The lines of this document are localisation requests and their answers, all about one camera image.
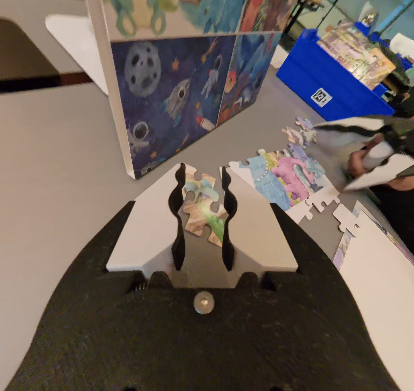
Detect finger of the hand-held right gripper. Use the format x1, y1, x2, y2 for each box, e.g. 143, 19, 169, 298
311, 116, 394, 138
343, 153, 414, 192

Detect green beige jigsaw piece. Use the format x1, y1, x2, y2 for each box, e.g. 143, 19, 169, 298
182, 164, 227, 247

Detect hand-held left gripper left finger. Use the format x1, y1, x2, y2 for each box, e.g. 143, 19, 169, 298
106, 162, 187, 280

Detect puzzle tray with painted border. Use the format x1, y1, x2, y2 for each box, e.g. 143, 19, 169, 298
332, 200, 414, 391

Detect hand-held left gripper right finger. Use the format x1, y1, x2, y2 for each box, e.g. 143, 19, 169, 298
221, 166, 299, 282

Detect white card sheet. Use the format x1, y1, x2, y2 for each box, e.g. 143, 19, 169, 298
45, 13, 109, 96

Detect pile of jigsaw pieces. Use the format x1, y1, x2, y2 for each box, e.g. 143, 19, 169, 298
228, 117, 361, 233

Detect illustrated puzzle box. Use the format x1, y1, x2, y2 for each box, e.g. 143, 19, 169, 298
80, 0, 305, 180

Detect person's right forearm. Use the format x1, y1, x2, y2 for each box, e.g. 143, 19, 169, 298
370, 175, 414, 247

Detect blue plastic bin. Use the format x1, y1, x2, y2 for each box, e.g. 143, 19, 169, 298
276, 28, 397, 122
354, 20, 414, 74

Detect person's right hand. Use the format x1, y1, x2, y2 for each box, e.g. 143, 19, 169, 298
348, 135, 383, 177

